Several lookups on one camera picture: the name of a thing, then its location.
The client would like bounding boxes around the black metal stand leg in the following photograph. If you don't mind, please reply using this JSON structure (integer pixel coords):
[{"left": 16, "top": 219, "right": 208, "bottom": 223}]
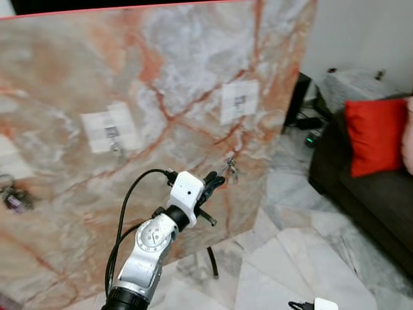
[{"left": 205, "top": 245, "right": 220, "bottom": 280}]

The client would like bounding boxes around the black device green light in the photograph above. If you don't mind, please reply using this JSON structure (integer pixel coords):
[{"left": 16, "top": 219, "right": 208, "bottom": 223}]
[{"left": 303, "top": 129, "right": 323, "bottom": 148}]

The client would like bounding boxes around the marble pattern board red edge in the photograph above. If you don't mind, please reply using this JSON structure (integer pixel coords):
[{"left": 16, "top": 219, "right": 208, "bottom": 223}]
[{"left": 0, "top": 0, "right": 318, "bottom": 309}]

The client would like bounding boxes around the black low cabinet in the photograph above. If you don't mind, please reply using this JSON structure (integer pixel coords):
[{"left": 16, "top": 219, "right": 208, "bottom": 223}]
[{"left": 284, "top": 72, "right": 312, "bottom": 127}]

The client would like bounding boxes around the dark sofa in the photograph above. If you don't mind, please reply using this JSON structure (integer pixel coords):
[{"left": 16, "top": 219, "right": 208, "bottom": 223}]
[{"left": 308, "top": 94, "right": 413, "bottom": 278}]

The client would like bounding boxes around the red cushion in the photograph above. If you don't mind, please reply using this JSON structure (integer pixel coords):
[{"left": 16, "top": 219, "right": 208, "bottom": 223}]
[{"left": 344, "top": 97, "right": 408, "bottom": 178}]

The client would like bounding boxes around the grey marble side table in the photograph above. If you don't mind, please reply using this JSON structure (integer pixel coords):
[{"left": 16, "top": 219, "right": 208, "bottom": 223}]
[{"left": 321, "top": 68, "right": 413, "bottom": 114}]

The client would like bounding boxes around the pink cushion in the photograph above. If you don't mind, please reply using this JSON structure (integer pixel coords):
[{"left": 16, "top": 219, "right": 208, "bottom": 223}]
[{"left": 401, "top": 97, "right": 413, "bottom": 175}]

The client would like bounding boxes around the key bunch with dark fob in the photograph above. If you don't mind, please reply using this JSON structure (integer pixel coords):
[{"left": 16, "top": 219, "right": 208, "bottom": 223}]
[{"left": 0, "top": 174, "right": 30, "bottom": 214}]

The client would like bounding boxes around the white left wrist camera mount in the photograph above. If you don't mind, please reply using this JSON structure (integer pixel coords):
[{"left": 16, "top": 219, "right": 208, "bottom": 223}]
[{"left": 169, "top": 171, "right": 206, "bottom": 228}]

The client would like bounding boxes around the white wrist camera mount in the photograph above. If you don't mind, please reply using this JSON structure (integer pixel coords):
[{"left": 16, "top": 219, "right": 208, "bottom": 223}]
[
  {"left": 169, "top": 171, "right": 206, "bottom": 228},
  {"left": 313, "top": 298, "right": 339, "bottom": 310}
]

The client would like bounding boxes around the white adhesive wall hook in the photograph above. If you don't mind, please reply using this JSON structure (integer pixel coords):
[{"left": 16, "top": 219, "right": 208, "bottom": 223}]
[
  {"left": 82, "top": 102, "right": 140, "bottom": 156},
  {"left": 0, "top": 132, "right": 33, "bottom": 180},
  {"left": 221, "top": 79, "right": 260, "bottom": 125}
]

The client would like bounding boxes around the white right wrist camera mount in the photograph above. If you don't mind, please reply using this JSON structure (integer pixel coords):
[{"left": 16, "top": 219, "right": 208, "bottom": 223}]
[{"left": 313, "top": 298, "right": 339, "bottom": 310}]

